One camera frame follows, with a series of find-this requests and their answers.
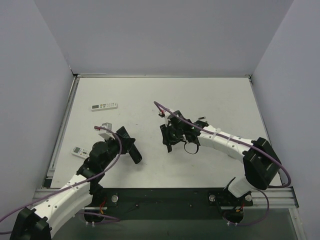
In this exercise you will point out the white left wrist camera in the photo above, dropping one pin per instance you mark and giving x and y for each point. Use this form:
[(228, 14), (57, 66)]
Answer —
[(104, 131)]

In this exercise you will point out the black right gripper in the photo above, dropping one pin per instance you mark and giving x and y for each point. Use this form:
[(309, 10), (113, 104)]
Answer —
[(168, 133)]

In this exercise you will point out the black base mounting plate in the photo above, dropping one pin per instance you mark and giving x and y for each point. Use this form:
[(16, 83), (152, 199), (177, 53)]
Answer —
[(163, 204)]

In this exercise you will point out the long white remote control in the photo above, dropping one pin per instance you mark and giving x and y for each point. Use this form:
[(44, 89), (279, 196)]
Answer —
[(104, 106)]

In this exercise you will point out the aluminium frame rail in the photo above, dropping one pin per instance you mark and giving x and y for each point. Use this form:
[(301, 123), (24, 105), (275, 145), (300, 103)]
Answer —
[(283, 198)]

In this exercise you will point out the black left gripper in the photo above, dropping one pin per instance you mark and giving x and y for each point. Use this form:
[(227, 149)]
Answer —
[(127, 139)]

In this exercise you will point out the black tv remote control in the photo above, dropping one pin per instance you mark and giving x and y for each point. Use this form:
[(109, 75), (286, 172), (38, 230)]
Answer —
[(134, 152)]

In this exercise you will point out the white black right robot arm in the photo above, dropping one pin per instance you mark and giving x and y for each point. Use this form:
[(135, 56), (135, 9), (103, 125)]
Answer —
[(258, 158)]

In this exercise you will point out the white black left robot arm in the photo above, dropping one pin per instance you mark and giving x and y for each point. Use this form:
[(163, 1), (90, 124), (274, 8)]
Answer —
[(44, 220)]

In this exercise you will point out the small white remote left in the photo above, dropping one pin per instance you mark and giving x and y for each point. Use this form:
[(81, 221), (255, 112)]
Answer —
[(80, 152)]

